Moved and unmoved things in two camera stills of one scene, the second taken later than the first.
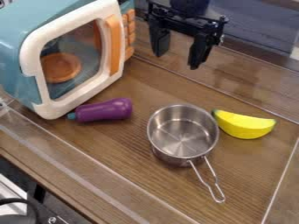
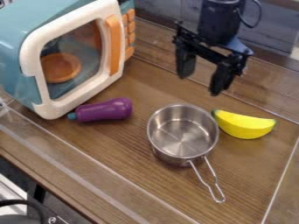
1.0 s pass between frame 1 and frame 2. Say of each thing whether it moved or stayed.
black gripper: moved
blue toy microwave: stayed
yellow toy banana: stayed
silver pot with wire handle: stayed
